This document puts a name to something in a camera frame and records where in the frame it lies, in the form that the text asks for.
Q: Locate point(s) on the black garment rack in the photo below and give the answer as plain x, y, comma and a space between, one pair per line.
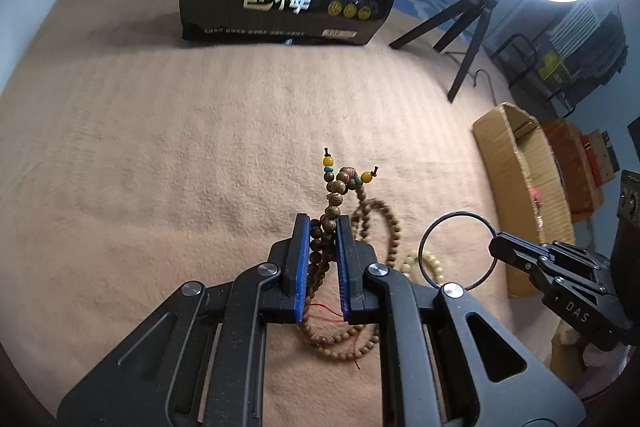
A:
522, 57

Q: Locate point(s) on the thin metal bangle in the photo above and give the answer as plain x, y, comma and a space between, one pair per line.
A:
421, 247

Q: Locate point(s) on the black tripod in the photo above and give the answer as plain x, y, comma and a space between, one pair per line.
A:
472, 37

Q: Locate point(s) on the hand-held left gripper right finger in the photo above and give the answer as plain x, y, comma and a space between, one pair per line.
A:
343, 272

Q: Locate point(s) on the striped towel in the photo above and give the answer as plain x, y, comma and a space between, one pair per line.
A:
575, 29

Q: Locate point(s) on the cardboard box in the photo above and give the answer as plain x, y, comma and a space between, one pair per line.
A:
520, 167

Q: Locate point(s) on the dark hanging clothes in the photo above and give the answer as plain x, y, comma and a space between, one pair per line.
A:
612, 47

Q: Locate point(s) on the red flat box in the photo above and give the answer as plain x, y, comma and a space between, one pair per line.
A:
597, 159

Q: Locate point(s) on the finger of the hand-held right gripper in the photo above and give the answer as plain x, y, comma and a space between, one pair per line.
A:
575, 312
510, 247

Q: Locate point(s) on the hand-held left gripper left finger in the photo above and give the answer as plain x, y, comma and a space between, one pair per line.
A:
301, 267

